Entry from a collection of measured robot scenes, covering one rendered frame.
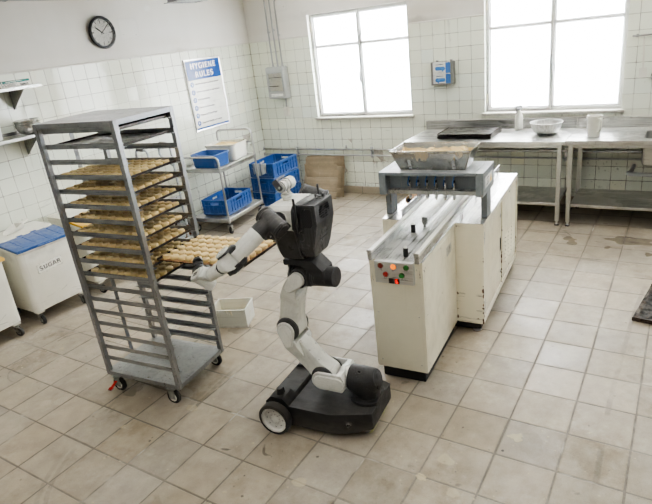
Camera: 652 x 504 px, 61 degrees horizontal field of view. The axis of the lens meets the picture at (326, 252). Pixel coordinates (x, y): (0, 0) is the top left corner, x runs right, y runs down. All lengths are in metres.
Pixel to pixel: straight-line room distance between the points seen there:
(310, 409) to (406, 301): 0.84
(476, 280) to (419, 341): 0.73
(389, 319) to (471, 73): 4.00
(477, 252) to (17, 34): 4.54
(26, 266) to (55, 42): 2.27
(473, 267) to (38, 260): 3.64
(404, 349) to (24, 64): 4.40
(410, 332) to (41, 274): 3.34
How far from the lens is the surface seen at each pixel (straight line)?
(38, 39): 6.24
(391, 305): 3.41
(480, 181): 3.70
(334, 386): 3.21
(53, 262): 5.47
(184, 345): 4.18
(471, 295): 4.02
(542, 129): 6.20
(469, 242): 3.85
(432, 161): 3.81
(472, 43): 6.82
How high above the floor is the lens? 2.12
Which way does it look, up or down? 22 degrees down
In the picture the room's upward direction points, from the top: 7 degrees counter-clockwise
